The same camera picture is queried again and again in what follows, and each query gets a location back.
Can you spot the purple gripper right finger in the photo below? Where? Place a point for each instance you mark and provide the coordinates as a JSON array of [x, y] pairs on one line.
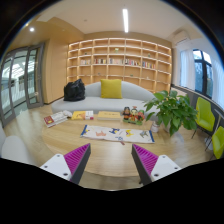
[[150, 166]]

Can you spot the wooden bookshelf wall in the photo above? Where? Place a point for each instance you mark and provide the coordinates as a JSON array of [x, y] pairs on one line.
[[139, 62]]

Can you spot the ceiling strip light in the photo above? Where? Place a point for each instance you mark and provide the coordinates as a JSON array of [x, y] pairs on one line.
[[125, 20]]

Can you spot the wooden flat box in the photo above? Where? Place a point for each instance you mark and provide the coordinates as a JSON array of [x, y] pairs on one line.
[[106, 115]]

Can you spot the colourful toy figures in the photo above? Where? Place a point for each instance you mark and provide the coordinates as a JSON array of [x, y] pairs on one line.
[[133, 115]]

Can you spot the green potted plant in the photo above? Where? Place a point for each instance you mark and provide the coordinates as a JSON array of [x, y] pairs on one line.
[[173, 110]]

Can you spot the grey curved sofa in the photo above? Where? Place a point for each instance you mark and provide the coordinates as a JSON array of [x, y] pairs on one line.
[[132, 95]]

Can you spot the lime green chair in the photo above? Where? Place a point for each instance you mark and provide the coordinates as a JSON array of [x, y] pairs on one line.
[[205, 118], [217, 141]]

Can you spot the yellow cushion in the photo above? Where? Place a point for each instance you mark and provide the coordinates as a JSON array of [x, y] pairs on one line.
[[111, 89]]

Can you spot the white air conditioner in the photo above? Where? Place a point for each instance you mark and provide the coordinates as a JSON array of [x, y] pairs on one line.
[[180, 38]]

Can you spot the white patterned towel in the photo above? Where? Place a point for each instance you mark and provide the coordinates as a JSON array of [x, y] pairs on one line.
[[117, 134]]

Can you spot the dark framed window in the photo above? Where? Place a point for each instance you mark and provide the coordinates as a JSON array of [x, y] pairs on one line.
[[203, 73]]

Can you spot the glass double door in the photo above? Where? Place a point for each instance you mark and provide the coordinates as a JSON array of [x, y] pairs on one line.
[[20, 81]]

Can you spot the yellow book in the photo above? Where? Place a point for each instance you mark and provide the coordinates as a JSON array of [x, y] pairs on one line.
[[82, 115]]

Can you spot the white seat at left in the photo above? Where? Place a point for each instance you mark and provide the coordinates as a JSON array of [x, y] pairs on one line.
[[13, 148]]

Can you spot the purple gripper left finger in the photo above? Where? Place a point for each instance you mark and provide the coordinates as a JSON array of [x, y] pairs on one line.
[[69, 166]]

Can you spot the black bag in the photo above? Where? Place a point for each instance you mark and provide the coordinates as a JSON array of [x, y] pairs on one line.
[[74, 91]]

